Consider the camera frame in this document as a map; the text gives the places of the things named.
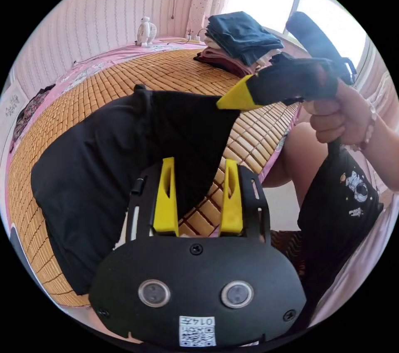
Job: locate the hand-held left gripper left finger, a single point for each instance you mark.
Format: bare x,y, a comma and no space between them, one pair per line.
164,200

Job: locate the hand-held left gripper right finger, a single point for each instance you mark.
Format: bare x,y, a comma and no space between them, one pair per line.
231,203

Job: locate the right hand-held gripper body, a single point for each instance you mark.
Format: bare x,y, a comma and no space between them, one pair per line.
293,82

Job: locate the black long sleeve shirt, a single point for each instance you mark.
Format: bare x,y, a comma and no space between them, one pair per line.
93,172

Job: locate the person's right forearm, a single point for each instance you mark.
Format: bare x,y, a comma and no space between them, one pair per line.
386,153

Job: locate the person's right hand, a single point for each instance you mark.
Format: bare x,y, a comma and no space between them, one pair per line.
341,119

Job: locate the pile of clothes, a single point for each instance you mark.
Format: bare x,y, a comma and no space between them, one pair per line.
243,35

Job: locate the white power strip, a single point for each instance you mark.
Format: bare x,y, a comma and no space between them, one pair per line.
193,37

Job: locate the person's body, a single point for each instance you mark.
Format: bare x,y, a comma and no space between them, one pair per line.
336,203

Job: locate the small white fan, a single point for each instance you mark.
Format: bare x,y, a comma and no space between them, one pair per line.
146,32

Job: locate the dark floral garment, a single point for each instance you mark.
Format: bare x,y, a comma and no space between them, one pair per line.
28,113

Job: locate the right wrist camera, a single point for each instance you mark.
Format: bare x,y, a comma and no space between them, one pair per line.
315,38

